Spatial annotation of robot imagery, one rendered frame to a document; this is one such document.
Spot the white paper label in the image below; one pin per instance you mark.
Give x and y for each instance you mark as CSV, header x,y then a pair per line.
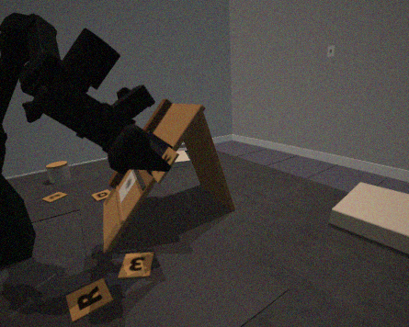
x,y
130,180

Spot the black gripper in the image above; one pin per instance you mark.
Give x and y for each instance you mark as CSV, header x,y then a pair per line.
x,y
128,147

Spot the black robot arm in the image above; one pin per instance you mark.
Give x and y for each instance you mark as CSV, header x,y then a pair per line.
x,y
59,87

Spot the grey cylinder with tan lid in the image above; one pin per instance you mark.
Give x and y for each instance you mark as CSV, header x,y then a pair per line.
x,y
58,172

